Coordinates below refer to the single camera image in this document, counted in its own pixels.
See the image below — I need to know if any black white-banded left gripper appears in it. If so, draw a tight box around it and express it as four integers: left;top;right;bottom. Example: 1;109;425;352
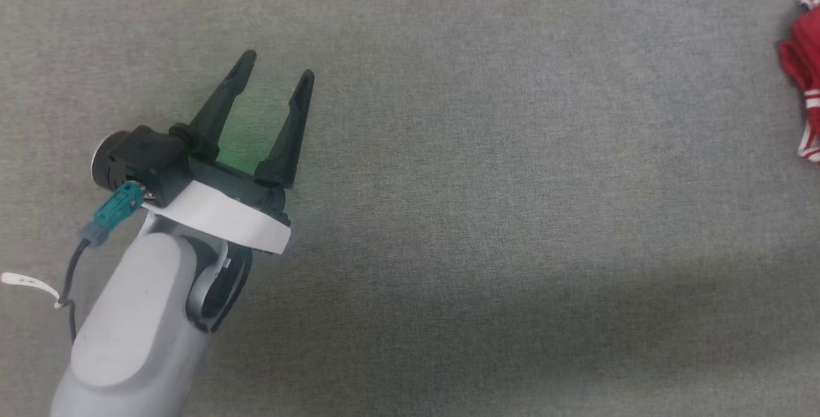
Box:
142;50;316;256

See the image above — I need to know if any red garment with white trim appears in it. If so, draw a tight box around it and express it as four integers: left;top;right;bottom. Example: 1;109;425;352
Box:
778;0;820;163

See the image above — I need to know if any white cable label tag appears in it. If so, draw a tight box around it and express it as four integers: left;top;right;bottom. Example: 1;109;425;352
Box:
0;272;65;309

